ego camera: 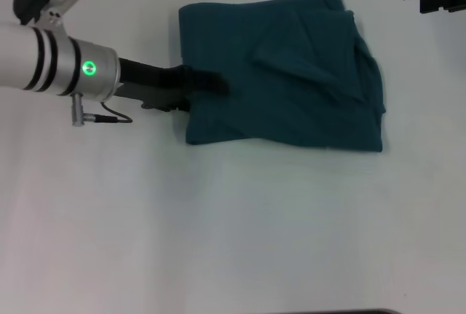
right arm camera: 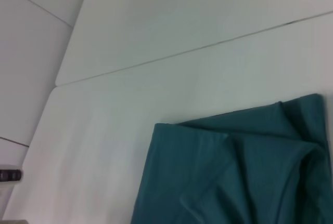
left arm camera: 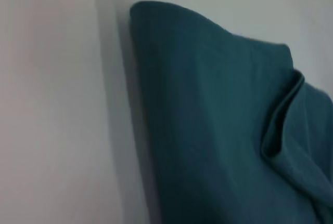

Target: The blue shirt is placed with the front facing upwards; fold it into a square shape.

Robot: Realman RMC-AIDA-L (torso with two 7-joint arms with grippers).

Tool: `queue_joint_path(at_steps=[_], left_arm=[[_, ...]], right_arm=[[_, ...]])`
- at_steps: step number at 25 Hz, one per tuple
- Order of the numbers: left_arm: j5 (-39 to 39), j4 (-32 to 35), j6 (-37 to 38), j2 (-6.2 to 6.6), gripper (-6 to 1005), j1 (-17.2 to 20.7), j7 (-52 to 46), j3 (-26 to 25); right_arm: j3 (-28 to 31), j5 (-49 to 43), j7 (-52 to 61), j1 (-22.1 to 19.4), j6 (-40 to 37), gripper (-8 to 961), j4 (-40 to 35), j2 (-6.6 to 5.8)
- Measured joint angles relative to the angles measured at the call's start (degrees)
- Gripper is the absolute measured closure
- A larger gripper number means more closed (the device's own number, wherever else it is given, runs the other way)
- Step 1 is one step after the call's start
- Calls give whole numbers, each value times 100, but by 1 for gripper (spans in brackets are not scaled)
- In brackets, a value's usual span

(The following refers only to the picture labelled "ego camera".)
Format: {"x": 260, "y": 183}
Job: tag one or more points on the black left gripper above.
{"x": 153, "y": 82}

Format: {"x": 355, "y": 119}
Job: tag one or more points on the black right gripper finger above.
{"x": 440, "y": 2}

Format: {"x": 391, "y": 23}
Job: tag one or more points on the teal t-shirt with FREE print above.
{"x": 284, "y": 73}

